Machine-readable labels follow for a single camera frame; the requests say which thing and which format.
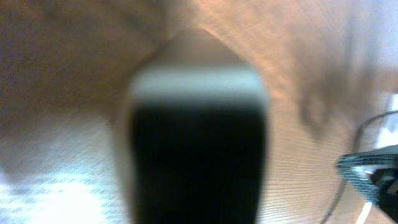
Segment black charging cable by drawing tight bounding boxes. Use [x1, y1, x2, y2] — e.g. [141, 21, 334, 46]
[320, 109, 398, 224]

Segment white power strip cord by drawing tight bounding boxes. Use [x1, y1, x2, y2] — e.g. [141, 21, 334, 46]
[354, 201, 374, 224]

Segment white power strip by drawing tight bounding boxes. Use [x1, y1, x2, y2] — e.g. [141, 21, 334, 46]
[374, 93, 397, 149]

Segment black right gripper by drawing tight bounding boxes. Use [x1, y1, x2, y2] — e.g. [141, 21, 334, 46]
[336, 145, 397, 223]

